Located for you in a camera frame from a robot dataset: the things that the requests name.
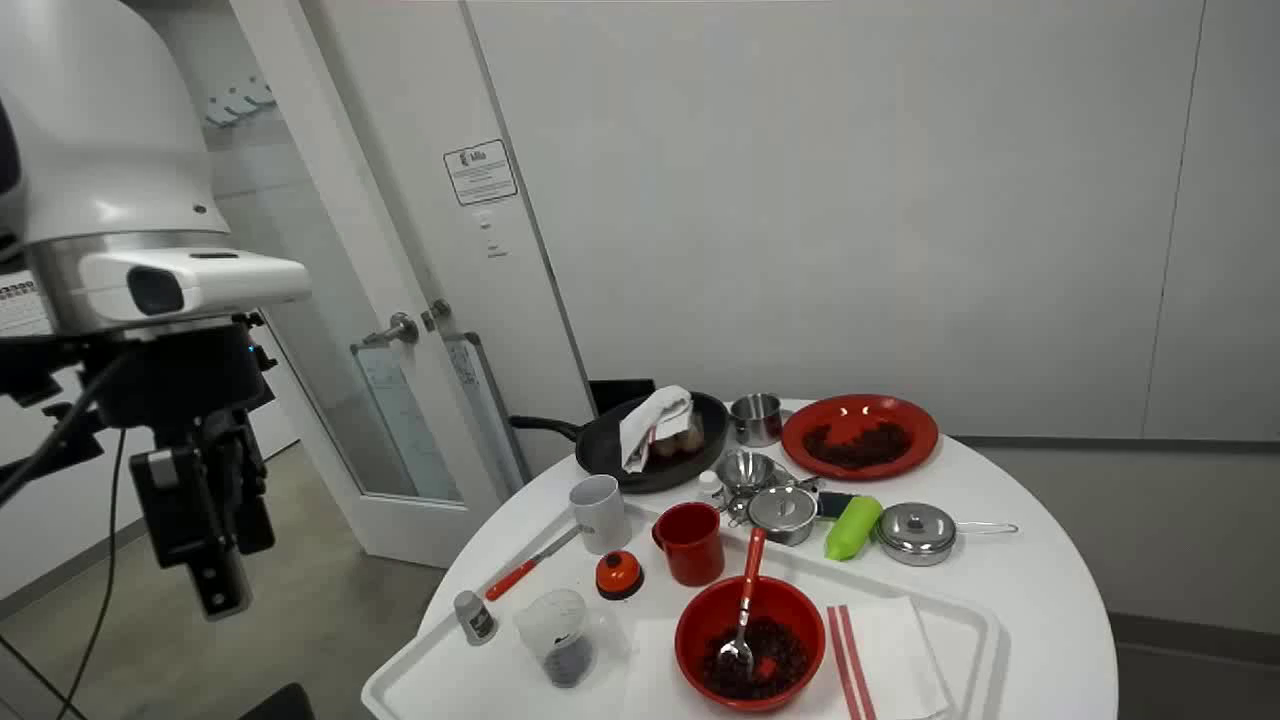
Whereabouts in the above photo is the black frying pan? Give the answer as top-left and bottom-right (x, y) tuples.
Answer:
(509, 390), (735, 502)

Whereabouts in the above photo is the red handled metal spoon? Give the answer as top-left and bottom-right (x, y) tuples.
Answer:
(711, 523), (774, 685)

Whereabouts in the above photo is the red bowl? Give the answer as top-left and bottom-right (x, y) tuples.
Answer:
(673, 573), (831, 720)

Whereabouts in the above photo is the small steel cup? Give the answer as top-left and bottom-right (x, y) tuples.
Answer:
(727, 390), (783, 449)

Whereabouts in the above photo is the thin black cable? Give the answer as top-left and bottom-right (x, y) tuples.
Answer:
(53, 422), (133, 720)

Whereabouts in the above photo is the red plate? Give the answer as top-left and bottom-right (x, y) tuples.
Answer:
(776, 391), (945, 483)

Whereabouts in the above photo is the black rectangular box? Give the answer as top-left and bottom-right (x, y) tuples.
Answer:
(585, 378), (659, 422)

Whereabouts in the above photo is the red cup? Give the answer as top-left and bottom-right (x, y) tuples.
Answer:
(649, 502), (727, 592)

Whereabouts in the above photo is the white tray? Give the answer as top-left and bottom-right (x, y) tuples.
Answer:
(355, 523), (1001, 720)

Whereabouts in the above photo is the white wall hook rack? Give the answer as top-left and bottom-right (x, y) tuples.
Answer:
(197, 78), (282, 133)

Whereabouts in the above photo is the small orange round lid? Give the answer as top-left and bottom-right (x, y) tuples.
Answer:
(592, 550), (649, 604)

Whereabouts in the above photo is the clear plastic cup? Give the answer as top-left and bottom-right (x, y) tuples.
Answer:
(512, 586), (599, 694)

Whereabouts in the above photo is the small grey shaker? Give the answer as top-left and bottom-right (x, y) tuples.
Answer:
(453, 590), (499, 647)

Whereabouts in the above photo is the paper door sign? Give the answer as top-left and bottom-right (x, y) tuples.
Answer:
(441, 138), (526, 213)

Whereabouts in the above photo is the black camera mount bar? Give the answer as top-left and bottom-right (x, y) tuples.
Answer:
(0, 395), (114, 509)

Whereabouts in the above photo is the steel measuring cup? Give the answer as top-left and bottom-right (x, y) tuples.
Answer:
(711, 444), (783, 511)

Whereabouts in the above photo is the white mug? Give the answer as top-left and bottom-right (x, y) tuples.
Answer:
(565, 474), (633, 557)

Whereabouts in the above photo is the black floor object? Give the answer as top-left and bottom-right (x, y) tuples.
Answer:
(237, 679), (322, 720)

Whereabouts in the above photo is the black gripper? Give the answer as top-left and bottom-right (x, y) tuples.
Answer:
(80, 317), (282, 621)

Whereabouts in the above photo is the red handled utensil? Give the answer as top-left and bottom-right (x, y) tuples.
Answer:
(480, 519), (585, 604)

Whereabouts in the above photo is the white cloth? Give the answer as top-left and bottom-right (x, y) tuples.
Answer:
(616, 385), (702, 476)

